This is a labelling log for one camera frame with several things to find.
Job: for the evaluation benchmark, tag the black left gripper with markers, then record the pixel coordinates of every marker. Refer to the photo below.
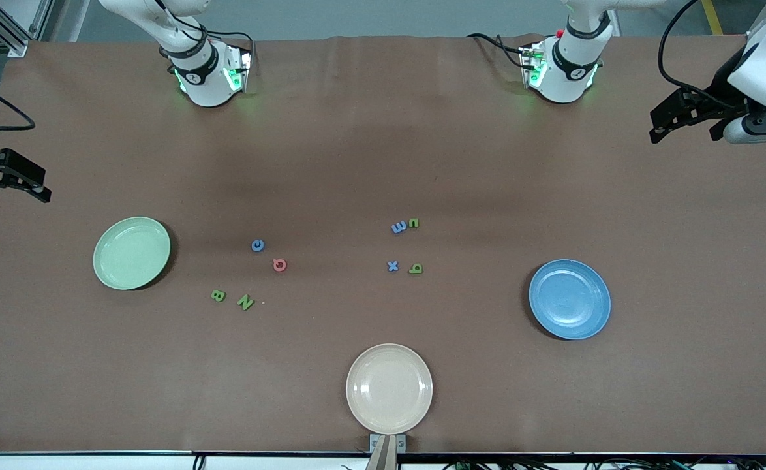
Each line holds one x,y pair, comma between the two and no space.
717,95

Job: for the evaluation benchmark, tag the green letter B block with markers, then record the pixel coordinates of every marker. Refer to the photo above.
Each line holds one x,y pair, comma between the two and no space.
218,296

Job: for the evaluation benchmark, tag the blue round letter block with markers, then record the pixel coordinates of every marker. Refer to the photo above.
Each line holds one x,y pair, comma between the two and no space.
253,245

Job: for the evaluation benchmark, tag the red letter Q block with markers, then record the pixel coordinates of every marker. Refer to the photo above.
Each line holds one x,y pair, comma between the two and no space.
274,265

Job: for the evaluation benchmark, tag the green letter q block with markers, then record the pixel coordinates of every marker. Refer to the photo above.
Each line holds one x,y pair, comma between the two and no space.
420,268

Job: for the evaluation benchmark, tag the blue letter m block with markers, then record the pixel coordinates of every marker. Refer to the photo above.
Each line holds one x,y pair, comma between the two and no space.
399,227

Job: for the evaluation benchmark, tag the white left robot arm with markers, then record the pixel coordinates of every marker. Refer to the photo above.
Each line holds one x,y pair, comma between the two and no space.
572,78

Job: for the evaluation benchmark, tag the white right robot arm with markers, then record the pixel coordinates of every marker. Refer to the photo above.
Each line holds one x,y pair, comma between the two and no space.
203,78

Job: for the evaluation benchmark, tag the light green plate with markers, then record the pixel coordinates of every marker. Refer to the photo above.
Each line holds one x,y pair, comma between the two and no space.
128,254

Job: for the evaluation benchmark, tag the blue plate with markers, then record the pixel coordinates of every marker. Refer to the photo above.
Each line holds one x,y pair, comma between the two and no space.
569,300

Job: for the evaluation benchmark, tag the brown table cover sheet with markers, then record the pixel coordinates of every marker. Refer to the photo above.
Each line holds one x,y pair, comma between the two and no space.
383,163

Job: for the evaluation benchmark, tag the beige plate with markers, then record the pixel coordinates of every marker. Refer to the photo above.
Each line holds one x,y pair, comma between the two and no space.
389,388

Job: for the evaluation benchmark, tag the aluminium frame profile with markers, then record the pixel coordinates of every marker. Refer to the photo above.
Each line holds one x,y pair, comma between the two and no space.
2,26

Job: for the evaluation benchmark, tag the white table edge rail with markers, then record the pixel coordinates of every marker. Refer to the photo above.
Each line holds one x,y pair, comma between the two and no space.
96,462

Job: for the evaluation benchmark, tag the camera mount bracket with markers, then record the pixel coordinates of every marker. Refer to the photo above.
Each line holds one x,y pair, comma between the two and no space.
387,457

